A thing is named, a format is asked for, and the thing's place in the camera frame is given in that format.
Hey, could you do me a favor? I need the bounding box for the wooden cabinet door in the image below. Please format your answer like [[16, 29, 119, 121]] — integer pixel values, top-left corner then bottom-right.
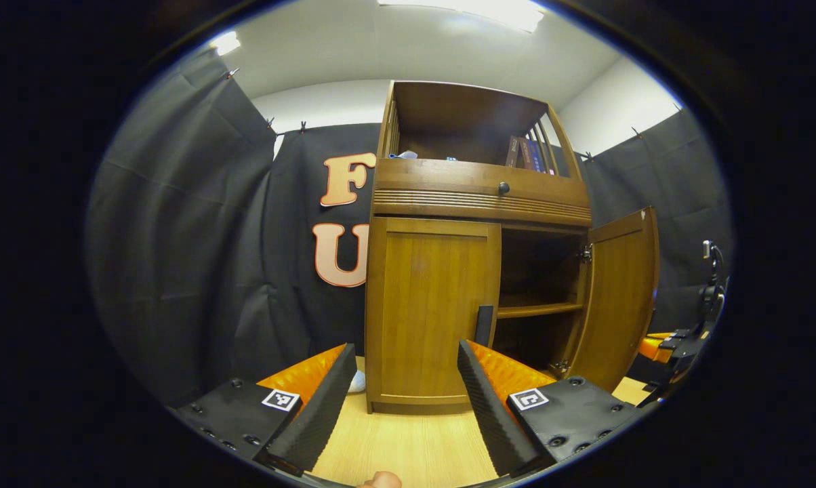
[[366, 217, 502, 407], [569, 207, 661, 394]]

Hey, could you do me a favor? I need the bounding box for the large ceiling light panel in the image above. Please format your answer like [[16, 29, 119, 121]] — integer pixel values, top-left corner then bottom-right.
[[378, 0, 546, 33]]

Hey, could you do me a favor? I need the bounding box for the small ceiling light panel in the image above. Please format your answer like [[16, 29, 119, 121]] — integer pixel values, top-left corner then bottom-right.
[[210, 30, 241, 56]]

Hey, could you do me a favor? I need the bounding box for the wooden cabinet drawer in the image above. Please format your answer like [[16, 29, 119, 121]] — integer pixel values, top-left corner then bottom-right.
[[374, 159, 590, 207]]

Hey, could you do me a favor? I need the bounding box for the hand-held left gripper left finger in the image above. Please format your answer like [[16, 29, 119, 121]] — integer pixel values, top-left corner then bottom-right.
[[176, 343, 359, 476]]

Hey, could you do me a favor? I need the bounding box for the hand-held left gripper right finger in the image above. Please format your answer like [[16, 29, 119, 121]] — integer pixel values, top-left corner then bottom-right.
[[457, 340, 642, 479]]

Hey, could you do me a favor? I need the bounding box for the black backdrop cloth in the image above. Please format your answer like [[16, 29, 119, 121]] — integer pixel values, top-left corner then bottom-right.
[[86, 47, 733, 407]]

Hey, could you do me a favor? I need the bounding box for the wooden inner cabinet shelf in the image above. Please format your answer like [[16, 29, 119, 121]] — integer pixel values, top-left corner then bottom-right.
[[496, 302, 585, 319]]

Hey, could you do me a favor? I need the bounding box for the wooden double-door shoe cabinet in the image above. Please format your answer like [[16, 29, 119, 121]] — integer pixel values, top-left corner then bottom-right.
[[364, 80, 595, 415]]

